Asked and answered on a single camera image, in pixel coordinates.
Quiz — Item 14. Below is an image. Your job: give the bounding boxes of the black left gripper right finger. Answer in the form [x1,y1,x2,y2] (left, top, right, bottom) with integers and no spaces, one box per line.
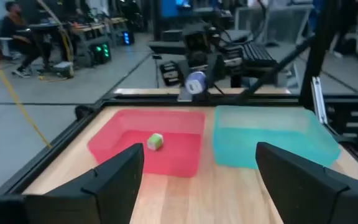
[255,142,358,224]

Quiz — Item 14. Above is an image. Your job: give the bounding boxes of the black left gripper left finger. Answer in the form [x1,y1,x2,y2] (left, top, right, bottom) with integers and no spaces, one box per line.
[23,142,145,224]

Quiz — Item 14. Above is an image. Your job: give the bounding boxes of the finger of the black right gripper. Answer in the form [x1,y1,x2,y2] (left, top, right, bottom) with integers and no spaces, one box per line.
[205,52,227,93]

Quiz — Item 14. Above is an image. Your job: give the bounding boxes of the white and blue tape roll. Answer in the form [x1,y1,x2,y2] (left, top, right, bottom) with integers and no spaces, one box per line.
[185,70,207,96]

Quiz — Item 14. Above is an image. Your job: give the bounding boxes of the white and green tape roll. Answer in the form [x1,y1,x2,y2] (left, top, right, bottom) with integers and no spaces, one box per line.
[146,133,164,152]

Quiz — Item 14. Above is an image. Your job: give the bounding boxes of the blue screen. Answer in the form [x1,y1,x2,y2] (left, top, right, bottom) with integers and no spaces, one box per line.
[160,0,195,18]

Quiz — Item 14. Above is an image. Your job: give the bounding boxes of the red translucent plastic bin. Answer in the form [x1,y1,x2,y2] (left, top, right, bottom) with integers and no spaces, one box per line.
[87,108,206,179]

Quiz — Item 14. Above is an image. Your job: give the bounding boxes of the teal translucent plastic bin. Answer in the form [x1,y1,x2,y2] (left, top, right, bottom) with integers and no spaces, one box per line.
[212,105,342,170]

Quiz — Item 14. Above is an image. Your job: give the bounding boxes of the computer tower blue lights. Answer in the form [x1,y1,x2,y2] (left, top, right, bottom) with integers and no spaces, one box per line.
[121,30,135,46]

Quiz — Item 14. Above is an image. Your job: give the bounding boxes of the computer tower green lights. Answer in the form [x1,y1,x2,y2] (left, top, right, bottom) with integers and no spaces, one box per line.
[89,42,112,65]

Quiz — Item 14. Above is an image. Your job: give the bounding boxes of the background work desk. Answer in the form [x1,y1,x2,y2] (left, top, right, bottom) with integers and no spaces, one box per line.
[26,17,129,68]

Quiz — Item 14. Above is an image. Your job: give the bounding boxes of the person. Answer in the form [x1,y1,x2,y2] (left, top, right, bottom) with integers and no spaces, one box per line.
[0,1,45,78]

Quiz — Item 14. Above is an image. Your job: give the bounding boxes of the black aluminium table frame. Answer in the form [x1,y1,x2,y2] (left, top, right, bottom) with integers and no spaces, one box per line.
[0,0,358,195]

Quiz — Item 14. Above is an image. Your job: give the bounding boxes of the black frame corner knob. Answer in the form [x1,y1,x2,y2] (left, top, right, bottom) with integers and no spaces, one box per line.
[75,104,98,121]

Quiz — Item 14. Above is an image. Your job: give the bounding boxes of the silver frame bracket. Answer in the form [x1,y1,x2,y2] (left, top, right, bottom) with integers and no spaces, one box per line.
[310,76,329,125]

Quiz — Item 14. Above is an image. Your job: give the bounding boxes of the yellow cable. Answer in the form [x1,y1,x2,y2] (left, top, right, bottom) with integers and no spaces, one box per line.
[37,0,75,78]
[0,34,53,149]

